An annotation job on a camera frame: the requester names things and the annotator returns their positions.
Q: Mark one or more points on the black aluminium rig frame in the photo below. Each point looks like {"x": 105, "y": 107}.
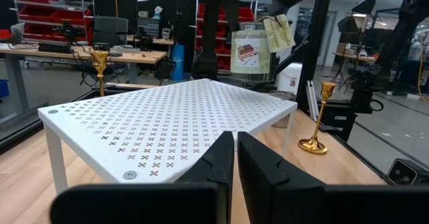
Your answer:
{"x": 318, "y": 33}

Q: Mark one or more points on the gold candlestick holder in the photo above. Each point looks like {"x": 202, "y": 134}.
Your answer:
{"x": 313, "y": 145}
{"x": 99, "y": 61}

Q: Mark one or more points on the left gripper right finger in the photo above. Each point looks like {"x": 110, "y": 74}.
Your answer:
{"x": 268, "y": 190}

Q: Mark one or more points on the white bucket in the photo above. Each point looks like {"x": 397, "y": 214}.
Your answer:
{"x": 288, "y": 80}

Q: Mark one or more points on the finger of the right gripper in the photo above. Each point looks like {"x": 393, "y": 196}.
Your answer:
{"x": 276, "y": 9}
{"x": 249, "y": 12}

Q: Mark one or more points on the black white-faced camera box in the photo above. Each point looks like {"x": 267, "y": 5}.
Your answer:
{"x": 402, "y": 172}

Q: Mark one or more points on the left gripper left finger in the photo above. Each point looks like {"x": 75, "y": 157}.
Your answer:
{"x": 207, "y": 190}

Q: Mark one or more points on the blue cylinder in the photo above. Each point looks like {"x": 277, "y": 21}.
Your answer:
{"x": 178, "y": 63}

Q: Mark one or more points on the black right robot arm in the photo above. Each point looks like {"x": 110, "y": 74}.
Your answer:
{"x": 212, "y": 33}

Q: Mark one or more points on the silver aluminium profile bars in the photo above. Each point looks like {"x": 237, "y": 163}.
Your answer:
{"x": 313, "y": 100}

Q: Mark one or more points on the blue storage bin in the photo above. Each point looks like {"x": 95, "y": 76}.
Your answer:
{"x": 3, "y": 88}

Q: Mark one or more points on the white perforated metal shelf riser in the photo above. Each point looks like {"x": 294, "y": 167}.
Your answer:
{"x": 73, "y": 130}

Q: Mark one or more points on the metal rack with red bins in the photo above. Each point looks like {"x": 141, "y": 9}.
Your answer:
{"x": 246, "y": 14}
{"x": 37, "y": 14}

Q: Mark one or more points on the wooden workbench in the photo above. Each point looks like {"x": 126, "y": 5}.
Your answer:
{"x": 140, "y": 57}

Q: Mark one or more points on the black studio softbox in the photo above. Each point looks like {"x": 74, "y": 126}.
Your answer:
{"x": 365, "y": 6}

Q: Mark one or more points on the black office chair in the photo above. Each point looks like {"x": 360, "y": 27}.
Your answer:
{"x": 110, "y": 29}

